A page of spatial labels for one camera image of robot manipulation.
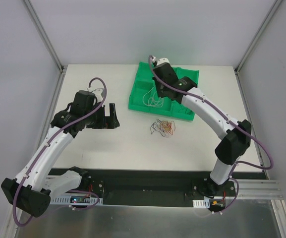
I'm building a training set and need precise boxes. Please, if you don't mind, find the black thin wire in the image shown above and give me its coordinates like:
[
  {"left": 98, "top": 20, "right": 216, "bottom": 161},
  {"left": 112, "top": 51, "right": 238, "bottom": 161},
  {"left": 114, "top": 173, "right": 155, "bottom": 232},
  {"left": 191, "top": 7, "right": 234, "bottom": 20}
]
[{"left": 179, "top": 105, "right": 193, "bottom": 116}]

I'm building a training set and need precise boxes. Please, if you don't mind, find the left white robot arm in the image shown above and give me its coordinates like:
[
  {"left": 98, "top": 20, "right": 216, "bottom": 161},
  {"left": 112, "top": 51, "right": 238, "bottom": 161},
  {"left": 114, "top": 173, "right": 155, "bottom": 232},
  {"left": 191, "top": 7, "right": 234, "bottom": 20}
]
[{"left": 1, "top": 88, "right": 119, "bottom": 218}]

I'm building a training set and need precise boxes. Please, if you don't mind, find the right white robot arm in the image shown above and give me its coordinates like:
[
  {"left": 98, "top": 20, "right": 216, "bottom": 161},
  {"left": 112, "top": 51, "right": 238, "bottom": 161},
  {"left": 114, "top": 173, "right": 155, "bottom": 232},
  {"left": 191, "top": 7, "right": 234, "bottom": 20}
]
[{"left": 149, "top": 61, "right": 252, "bottom": 196}]

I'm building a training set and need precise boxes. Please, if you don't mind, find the green compartment tray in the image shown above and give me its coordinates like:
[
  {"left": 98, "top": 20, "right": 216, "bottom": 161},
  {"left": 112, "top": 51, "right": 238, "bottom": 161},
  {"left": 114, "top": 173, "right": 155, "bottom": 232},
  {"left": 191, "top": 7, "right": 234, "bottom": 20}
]
[{"left": 128, "top": 62, "right": 195, "bottom": 121}]

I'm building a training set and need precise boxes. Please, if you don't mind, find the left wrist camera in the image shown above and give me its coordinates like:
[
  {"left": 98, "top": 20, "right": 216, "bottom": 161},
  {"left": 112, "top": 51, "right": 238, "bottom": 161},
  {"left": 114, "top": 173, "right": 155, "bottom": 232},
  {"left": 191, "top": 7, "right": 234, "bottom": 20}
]
[{"left": 87, "top": 87, "right": 105, "bottom": 103}]

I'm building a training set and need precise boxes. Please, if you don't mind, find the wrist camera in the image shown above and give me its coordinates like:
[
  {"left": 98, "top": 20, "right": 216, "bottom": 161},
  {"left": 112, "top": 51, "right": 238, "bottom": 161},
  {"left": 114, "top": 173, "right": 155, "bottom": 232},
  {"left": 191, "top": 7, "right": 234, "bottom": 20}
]
[
  {"left": 151, "top": 56, "right": 170, "bottom": 67},
  {"left": 87, "top": 87, "right": 105, "bottom": 103}
]

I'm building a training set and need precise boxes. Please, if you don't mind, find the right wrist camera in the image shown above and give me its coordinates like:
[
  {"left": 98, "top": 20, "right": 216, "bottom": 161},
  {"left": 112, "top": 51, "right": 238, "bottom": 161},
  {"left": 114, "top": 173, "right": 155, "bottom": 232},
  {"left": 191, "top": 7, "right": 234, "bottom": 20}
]
[{"left": 151, "top": 56, "right": 170, "bottom": 67}]

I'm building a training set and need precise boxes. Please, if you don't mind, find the yellow wire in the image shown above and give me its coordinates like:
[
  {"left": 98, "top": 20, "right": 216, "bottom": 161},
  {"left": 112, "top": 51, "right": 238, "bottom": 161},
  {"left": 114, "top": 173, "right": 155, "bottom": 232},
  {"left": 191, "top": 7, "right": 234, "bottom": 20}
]
[{"left": 157, "top": 120, "right": 173, "bottom": 133}]

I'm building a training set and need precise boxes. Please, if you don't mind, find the left aluminium post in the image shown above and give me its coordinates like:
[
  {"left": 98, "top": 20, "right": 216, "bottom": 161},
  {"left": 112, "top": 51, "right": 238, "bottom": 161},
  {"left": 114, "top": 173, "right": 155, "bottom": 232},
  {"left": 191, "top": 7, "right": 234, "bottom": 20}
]
[{"left": 23, "top": 0, "right": 64, "bottom": 74}]

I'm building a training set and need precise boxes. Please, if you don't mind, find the aluminium post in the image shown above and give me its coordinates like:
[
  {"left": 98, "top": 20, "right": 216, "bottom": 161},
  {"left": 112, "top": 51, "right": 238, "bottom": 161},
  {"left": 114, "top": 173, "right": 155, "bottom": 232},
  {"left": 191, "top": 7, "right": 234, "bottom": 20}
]
[
  {"left": 234, "top": 0, "right": 282, "bottom": 75},
  {"left": 23, "top": 0, "right": 64, "bottom": 74}
]

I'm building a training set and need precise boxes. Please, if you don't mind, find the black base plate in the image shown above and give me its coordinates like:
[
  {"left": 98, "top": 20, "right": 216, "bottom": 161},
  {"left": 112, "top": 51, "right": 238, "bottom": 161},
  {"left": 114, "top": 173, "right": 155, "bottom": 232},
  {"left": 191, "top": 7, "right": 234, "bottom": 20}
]
[{"left": 83, "top": 168, "right": 236, "bottom": 206}]

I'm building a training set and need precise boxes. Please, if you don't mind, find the left white cable duct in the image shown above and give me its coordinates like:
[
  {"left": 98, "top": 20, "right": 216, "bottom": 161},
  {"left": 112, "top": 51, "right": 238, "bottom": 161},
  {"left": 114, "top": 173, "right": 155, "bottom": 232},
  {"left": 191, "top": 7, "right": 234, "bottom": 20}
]
[{"left": 50, "top": 195, "right": 103, "bottom": 206}]

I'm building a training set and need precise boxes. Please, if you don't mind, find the white cable duct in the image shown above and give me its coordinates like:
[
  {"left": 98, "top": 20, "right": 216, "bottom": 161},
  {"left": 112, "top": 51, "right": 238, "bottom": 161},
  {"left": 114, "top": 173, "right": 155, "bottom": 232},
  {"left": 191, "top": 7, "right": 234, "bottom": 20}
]
[
  {"left": 50, "top": 195, "right": 103, "bottom": 206},
  {"left": 192, "top": 200, "right": 210, "bottom": 209}
]

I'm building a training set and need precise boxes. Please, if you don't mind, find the right white cable duct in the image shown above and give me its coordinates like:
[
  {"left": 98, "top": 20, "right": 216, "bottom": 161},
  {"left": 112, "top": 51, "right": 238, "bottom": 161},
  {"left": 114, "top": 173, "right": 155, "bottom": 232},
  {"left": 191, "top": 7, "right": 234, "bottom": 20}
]
[{"left": 192, "top": 200, "right": 210, "bottom": 209}]

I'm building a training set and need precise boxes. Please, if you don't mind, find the aluminium frame rail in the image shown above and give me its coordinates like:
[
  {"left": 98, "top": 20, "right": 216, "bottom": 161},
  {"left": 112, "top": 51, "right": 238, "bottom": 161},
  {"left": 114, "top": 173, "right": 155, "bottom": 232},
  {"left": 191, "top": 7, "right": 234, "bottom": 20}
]
[{"left": 237, "top": 179, "right": 284, "bottom": 200}]

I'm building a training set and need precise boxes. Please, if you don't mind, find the right aluminium post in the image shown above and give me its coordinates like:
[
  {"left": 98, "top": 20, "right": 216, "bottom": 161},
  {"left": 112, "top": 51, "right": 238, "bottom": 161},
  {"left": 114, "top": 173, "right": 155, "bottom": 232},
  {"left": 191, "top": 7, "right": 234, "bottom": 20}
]
[{"left": 234, "top": 0, "right": 282, "bottom": 75}]

